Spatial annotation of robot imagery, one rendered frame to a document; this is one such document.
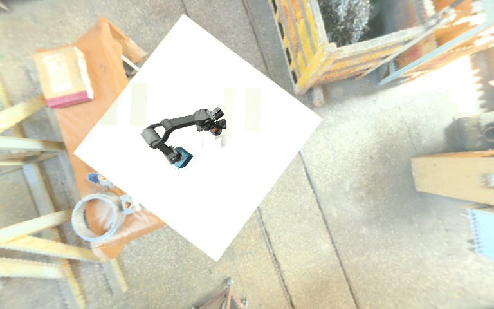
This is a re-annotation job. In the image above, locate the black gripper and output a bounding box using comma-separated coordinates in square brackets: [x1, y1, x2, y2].
[196, 119, 227, 132]

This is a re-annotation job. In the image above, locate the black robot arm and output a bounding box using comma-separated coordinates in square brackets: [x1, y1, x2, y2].
[140, 106, 224, 165]

